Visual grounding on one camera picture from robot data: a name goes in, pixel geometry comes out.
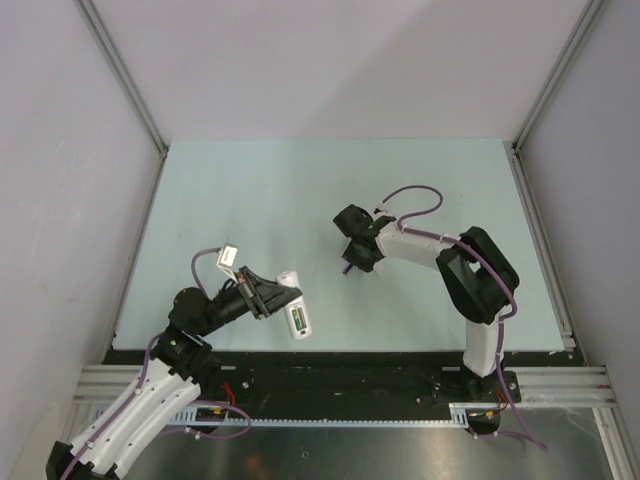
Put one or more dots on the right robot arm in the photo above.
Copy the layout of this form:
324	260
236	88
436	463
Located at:
480	281

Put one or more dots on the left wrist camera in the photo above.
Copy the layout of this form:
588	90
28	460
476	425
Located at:
226	256

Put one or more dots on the white remote control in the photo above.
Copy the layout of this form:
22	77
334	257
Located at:
290	279

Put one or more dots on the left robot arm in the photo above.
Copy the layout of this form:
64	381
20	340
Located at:
179	366

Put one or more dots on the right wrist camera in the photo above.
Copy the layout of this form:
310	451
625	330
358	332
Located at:
382	210

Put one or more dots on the green battery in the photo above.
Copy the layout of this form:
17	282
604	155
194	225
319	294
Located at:
299	319

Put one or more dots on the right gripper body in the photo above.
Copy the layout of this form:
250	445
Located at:
353	255

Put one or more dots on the right aluminium frame post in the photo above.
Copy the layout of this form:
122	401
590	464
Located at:
574	44

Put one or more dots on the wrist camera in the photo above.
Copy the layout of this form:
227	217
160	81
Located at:
226	256
382	210

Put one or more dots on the aluminium frame post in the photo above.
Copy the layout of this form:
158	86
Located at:
574	44
117	65

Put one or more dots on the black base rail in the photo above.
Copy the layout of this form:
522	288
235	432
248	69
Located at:
347	387

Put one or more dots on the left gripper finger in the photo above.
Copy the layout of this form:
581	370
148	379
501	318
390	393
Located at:
269	284
271	302

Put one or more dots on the left aluminium frame post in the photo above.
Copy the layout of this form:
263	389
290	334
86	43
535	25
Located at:
117	65

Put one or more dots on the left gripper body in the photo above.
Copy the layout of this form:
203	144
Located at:
251	298

